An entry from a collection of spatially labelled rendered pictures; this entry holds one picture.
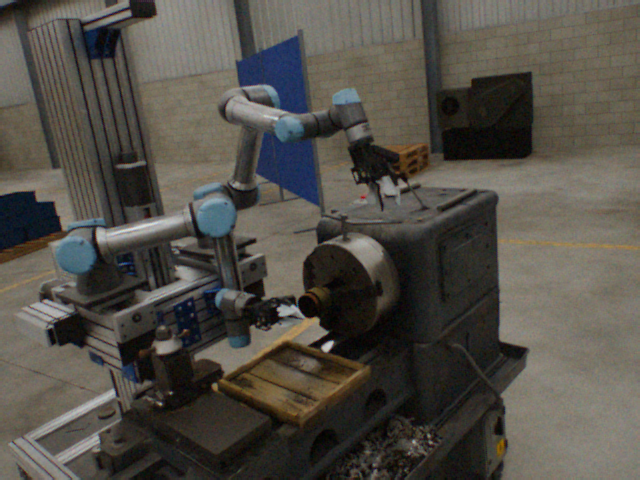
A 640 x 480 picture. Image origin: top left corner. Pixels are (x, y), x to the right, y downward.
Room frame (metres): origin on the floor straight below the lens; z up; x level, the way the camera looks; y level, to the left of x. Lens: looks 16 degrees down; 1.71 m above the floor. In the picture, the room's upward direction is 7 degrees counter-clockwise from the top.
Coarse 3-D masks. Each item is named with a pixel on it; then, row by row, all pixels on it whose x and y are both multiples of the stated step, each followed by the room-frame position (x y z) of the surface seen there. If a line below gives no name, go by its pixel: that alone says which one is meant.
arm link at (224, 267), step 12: (216, 192) 1.75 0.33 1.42; (216, 240) 1.73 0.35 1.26; (228, 240) 1.74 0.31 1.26; (216, 252) 1.74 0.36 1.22; (228, 252) 1.73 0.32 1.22; (216, 264) 1.75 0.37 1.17; (228, 264) 1.73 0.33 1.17; (228, 276) 1.73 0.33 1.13; (240, 276) 1.76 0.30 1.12; (228, 288) 1.73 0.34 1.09; (240, 288) 1.75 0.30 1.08
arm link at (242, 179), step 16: (256, 96) 1.91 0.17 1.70; (272, 96) 1.95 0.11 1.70; (240, 128) 2.02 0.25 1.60; (240, 144) 2.02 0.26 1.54; (256, 144) 2.01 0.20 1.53; (240, 160) 2.04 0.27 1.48; (256, 160) 2.06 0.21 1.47; (240, 176) 2.07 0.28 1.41; (240, 192) 2.08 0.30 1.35; (256, 192) 2.14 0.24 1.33; (240, 208) 2.11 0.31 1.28
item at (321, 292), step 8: (312, 288) 1.56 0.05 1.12; (320, 288) 1.54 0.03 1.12; (304, 296) 1.51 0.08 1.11; (312, 296) 1.51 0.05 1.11; (320, 296) 1.51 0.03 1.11; (328, 296) 1.52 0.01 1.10; (304, 304) 1.54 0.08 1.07; (312, 304) 1.49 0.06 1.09; (320, 304) 1.50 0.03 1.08; (328, 304) 1.52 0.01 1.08; (304, 312) 1.52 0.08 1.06; (312, 312) 1.49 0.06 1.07; (320, 312) 1.51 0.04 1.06; (328, 312) 1.53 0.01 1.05
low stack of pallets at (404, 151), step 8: (408, 144) 10.20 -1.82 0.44; (424, 144) 9.91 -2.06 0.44; (400, 152) 9.25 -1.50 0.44; (408, 152) 9.20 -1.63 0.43; (416, 152) 9.49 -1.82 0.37; (424, 152) 9.80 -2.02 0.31; (400, 160) 9.07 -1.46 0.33; (408, 160) 9.11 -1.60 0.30; (416, 160) 9.50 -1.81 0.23; (424, 160) 9.84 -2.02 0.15; (392, 168) 9.34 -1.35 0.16; (400, 168) 9.03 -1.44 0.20; (408, 168) 9.12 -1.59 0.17; (416, 168) 9.50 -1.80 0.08; (424, 168) 9.77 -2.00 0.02; (408, 176) 9.02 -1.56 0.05
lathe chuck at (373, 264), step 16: (336, 240) 1.64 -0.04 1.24; (352, 240) 1.63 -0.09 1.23; (320, 256) 1.65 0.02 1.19; (336, 256) 1.60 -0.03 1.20; (352, 256) 1.56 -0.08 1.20; (368, 256) 1.57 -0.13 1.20; (304, 272) 1.71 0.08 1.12; (336, 272) 1.61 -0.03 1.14; (352, 272) 1.56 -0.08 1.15; (368, 272) 1.52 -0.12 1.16; (384, 272) 1.56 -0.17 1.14; (304, 288) 1.72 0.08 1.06; (336, 288) 1.67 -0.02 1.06; (384, 288) 1.53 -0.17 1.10; (352, 304) 1.57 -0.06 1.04; (368, 304) 1.53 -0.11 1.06; (384, 304) 1.53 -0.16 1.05; (352, 320) 1.58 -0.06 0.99; (368, 320) 1.53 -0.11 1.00
